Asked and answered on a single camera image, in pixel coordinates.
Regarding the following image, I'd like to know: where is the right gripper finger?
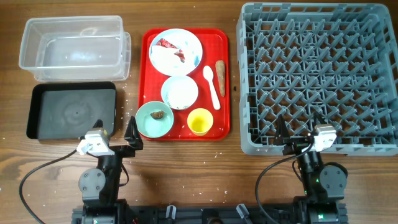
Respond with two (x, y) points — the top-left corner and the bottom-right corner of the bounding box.
(313, 111), (326, 126)
(273, 114), (291, 146)

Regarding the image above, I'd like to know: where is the mint green bowl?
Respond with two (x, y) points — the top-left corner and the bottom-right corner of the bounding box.
(136, 101), (174, 138)

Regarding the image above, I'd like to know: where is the brown food scrap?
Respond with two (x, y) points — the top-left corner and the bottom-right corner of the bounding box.
(150, 110), (165, 120)

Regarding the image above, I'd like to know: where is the light blue bowl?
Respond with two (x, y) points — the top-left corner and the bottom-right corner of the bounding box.
(160, 76), (198, 110)

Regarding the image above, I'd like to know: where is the yellow plastic cup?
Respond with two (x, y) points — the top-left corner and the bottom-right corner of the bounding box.
(187, 108), (214, 136)

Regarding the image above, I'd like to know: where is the light blue plate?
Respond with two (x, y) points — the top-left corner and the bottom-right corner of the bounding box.
(149, 29), (203, 77)

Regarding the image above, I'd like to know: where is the brown carrot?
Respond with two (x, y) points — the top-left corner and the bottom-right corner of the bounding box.
(215, 60), (226, 97)

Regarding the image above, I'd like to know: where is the red snack wrapper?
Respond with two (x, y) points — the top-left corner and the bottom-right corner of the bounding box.
(156, 38), (185, 63)

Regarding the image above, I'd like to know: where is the white napkin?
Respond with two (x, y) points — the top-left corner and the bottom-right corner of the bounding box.
(151, 45), (183, 74)

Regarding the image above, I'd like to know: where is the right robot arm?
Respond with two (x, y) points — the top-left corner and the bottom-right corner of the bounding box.
(274, 112), (348, 223)

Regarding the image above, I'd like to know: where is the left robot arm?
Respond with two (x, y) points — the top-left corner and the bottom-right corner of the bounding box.
(72, 116), (143, 224)

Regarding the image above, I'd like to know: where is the grey dishwasher rack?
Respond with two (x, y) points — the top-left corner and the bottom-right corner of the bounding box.
(236, 2), (397, 156)

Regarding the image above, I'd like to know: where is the black plastic tray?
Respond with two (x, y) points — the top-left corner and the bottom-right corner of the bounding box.
(26, 82), (117, 140)

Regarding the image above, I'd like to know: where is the clear plastic bin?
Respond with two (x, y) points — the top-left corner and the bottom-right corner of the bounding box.
(19, 16), (132, 82)

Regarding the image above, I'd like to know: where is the red serving tray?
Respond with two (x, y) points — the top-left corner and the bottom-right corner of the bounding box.
(138, 28), (230, 141)

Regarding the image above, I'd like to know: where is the white plastic spoon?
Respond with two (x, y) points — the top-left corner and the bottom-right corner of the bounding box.
(203, 65), (221, 110)

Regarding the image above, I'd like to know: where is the right black cable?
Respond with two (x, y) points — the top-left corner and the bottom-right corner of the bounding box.
(254, 136), (315, 224)

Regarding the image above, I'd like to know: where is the black cable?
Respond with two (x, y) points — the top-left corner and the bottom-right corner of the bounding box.
(19, 149), (78, 224)
(254, 136), (315, 224)

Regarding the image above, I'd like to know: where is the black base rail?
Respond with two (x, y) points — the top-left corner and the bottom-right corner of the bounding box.
(71, 203), (348, 224)

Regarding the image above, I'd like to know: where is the left black cable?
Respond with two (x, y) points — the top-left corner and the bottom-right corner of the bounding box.
(19, 149), (78, 224)

